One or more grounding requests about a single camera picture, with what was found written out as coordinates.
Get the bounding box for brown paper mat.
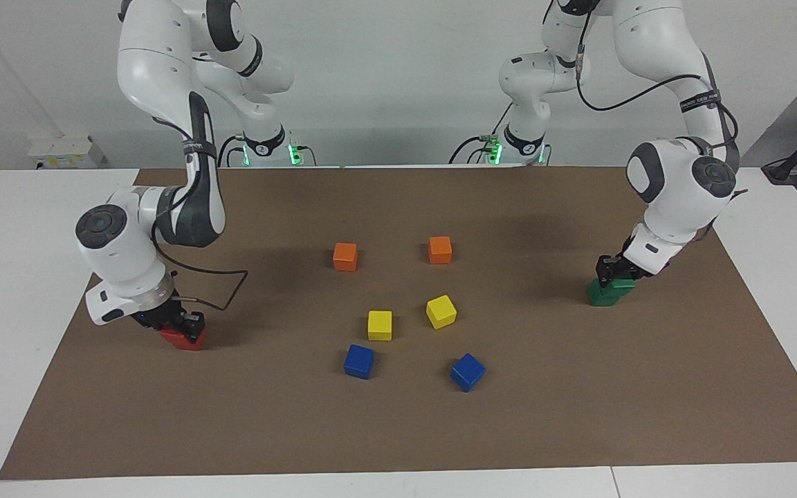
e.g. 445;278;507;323
0;166;797;481

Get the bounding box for blue wooden cube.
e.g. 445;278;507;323
343;344;375;380
450;353;486;393

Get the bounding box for yellow wooden cube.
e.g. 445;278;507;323
367;310;394;342
425;294;457;330

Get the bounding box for white labelled box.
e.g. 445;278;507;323
28;136;105;169

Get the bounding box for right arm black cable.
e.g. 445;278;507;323
152;118;249;311

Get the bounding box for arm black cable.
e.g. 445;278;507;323
152;118;249;311
575;41;742;182

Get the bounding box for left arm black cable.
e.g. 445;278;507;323
575;41;742;182

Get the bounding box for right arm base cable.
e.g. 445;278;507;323
217;134;244;168

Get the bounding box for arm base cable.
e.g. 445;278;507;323
217;134;244;168
448;104;511;165

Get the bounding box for left arm base cable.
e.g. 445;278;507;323
448;104;511;165

